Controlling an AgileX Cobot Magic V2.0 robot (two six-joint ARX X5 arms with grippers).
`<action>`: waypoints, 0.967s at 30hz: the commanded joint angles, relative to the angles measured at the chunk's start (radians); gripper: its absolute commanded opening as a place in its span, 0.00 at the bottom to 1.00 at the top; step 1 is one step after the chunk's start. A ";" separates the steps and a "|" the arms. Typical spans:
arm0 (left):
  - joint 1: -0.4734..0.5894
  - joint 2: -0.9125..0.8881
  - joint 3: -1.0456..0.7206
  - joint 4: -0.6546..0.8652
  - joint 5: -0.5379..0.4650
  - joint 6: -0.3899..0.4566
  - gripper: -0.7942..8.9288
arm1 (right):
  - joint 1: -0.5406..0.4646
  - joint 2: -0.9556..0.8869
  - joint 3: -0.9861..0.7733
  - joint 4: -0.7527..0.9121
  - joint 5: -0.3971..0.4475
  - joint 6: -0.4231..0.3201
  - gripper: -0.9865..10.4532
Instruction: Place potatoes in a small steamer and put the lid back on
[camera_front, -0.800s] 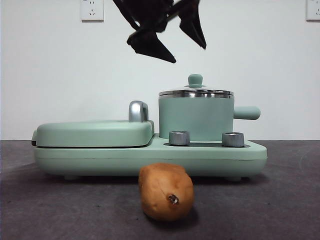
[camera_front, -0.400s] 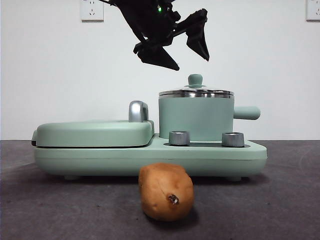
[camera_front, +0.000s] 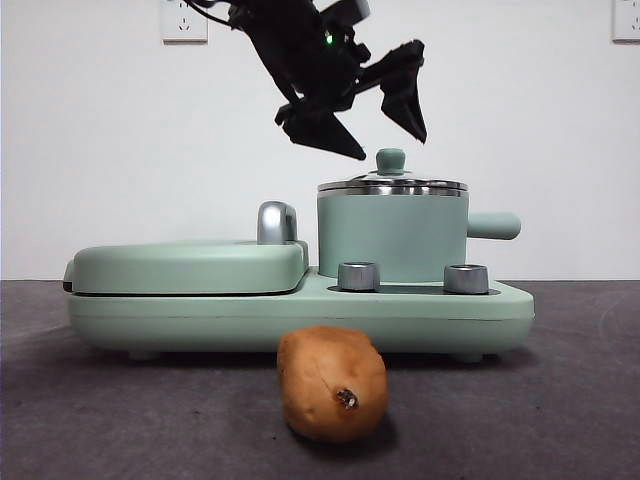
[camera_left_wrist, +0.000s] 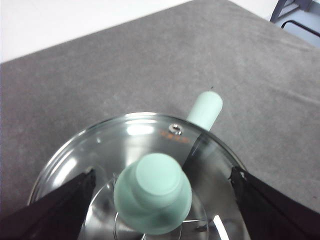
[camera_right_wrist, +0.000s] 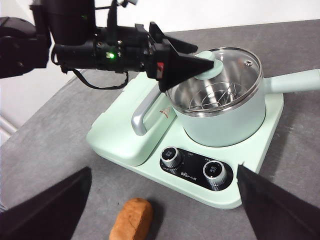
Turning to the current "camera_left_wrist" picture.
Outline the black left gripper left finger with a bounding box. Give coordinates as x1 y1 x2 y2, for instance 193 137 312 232
0 168 98 240

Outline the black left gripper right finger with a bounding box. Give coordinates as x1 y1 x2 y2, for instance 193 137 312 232
228 166 320 240

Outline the glass lid with green knob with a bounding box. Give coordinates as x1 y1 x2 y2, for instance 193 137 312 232
27 111 252 240

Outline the green steamer pot with handle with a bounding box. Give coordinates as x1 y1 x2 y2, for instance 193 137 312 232
186 91 223 132

